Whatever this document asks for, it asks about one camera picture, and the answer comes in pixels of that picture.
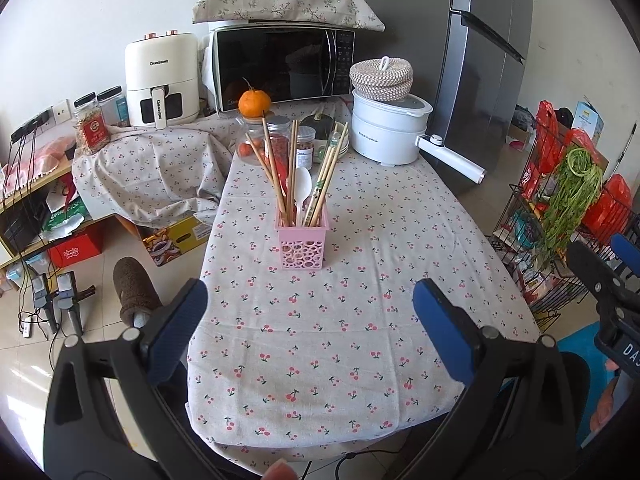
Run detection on pink perforated utensil holder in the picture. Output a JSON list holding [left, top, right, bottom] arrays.
[[274, 206, 330, 271]]

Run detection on wooden chopstick green print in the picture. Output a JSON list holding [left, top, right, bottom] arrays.
[[303, 131, 338, 226]]

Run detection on white plastic spoon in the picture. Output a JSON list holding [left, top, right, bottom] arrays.
[[294, 167, 314, 226]]

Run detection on wooden chopstick long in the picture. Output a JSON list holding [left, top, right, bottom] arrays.
[[314, 122, 349, 226]]

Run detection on wooden chopstick plain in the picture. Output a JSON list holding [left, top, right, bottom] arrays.
[[286, 119, 299, 226]]

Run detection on red plastic bag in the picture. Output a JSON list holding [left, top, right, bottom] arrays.
[[582, 174, 632, 238], [520, 100, 563, 200]]

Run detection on brown fuzzy slipper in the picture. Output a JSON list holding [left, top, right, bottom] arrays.
[[113, 257, 163, 328]]

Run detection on green leafy vegetables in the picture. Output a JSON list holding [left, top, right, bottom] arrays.
[[538, 146, 603, 266]]

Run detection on yellow cardboard box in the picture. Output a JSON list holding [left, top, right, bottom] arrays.
[[137, 216, 212, 266]]

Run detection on red box on shelf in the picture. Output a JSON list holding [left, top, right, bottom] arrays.
[[47, 229, 103, 269]]

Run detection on white blue carton box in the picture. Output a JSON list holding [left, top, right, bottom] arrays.
[[572, 101, 604, 145]]

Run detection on cherry print tablecloth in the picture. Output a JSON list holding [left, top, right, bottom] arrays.
[[73, 117, 539, 472]]

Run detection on white electric cooking pot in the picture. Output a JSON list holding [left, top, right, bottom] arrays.
[[349, 90, 486, 184]]

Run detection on red label snack jar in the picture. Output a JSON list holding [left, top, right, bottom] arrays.
[[74, 92, 111, 154]]

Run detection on spice jar white label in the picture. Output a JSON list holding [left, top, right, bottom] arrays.
[[295, 125, 316, 170]]

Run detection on dark green squash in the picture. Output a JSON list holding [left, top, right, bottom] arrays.
[[303, 112, 334, 141]]

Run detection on spice jar red contents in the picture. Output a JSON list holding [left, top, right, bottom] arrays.
[[266, 115, 292, 185]]

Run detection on orange tangerine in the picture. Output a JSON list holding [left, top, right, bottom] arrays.
[[238, 78, 272, 119]]

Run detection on woven rattan basket lid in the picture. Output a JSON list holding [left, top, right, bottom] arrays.
[[349, 56, 413, 102]]

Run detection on cream air fryer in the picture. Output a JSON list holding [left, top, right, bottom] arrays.
[[125, 30, 200, 129]]

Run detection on grey refrigerator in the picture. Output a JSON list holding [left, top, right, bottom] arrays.
[[356, 0, 533, 195]]

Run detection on black microwave oven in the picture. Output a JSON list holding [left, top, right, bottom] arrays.
[[202, 22, 356, 112]]

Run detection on floral cloth cover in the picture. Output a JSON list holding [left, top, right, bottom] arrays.
[[192, 0, 385, 32]]

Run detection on black wire rack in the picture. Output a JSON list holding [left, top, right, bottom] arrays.
[[488, 124, 639, 330]]

